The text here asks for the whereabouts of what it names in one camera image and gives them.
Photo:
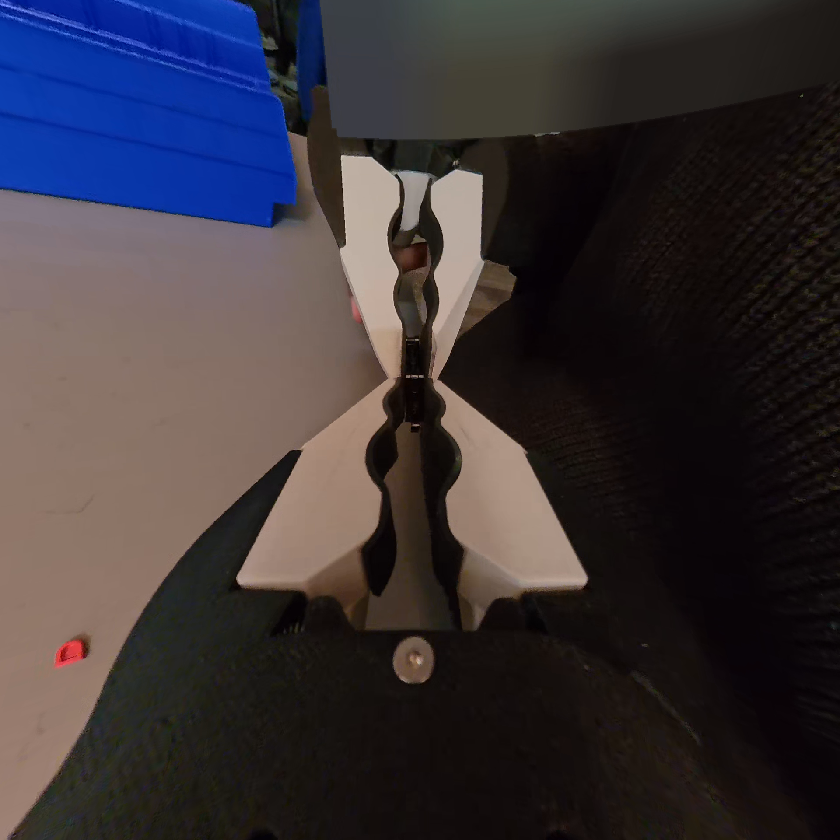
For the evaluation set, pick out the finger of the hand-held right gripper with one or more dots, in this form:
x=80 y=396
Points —
x=463 y=249
x=367 y=249

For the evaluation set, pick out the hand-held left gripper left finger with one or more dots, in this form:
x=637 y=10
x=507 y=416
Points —
x=315 y=512

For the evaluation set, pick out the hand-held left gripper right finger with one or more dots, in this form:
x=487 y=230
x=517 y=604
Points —
x=512 y=518

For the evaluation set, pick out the thin black lego assembly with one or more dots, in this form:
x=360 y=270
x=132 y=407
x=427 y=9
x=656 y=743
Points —
x=413 y=387

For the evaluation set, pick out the small red lego piece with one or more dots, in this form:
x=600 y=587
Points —
x=71 y=652

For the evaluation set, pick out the blue hanging cloth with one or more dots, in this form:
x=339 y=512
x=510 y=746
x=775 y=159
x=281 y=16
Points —
x=312 y=59

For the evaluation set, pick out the nested blue storage bins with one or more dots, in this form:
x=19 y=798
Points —
x=131 y=111

